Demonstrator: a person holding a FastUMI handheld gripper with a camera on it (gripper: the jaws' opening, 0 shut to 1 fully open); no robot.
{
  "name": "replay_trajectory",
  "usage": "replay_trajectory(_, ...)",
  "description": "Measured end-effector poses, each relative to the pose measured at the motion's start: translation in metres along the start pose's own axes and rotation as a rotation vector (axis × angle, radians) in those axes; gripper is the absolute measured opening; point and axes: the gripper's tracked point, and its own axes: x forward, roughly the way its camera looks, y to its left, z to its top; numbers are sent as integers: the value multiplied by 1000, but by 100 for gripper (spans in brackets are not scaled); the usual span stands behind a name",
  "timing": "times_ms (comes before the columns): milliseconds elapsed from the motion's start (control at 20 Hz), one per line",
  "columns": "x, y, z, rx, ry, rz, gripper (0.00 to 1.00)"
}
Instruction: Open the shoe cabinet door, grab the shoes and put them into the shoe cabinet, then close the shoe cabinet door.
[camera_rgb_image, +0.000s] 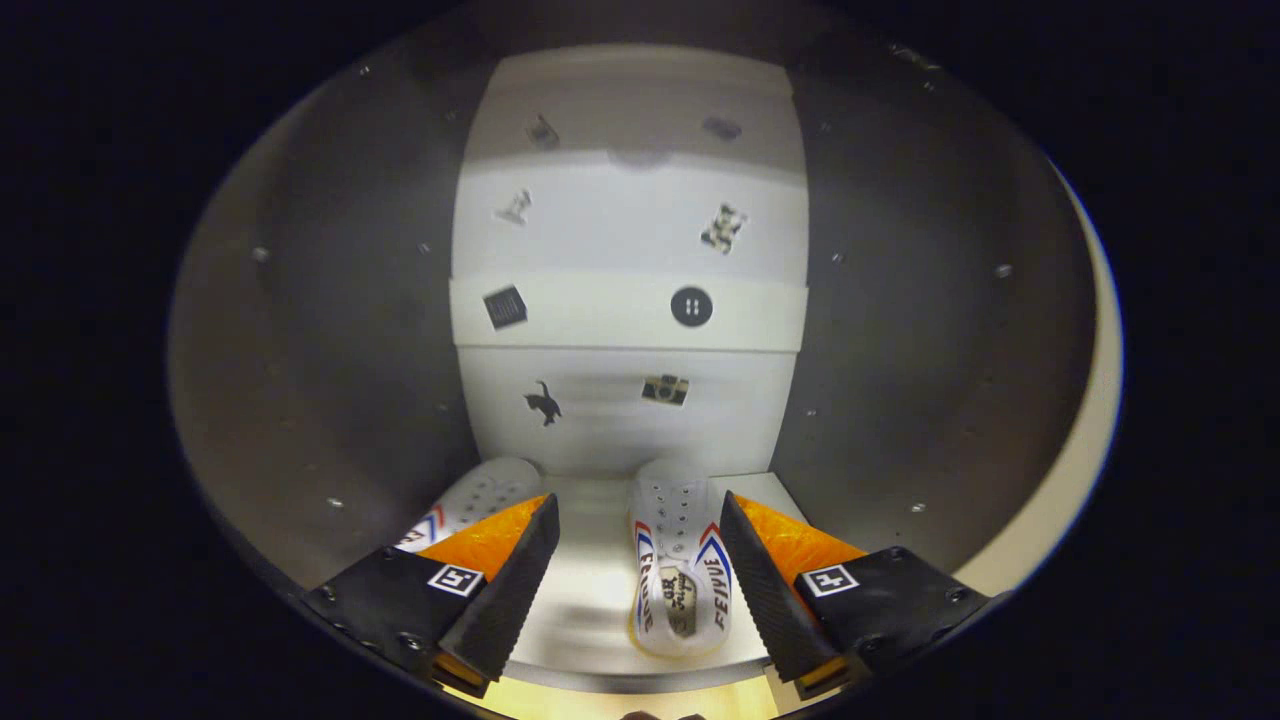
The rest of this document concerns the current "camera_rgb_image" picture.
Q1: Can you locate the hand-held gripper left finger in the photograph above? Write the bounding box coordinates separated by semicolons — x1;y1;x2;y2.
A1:
300;492;561;699

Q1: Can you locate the white shoe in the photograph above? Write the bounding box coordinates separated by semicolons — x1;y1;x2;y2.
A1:
395;457;546;554
628;458;736;659

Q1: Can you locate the dark grey shoe cabinet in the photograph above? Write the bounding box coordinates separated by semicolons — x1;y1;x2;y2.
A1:
168;0;1101;696

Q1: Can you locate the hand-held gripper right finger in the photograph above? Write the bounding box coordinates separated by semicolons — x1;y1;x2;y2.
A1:
718;490;991;701

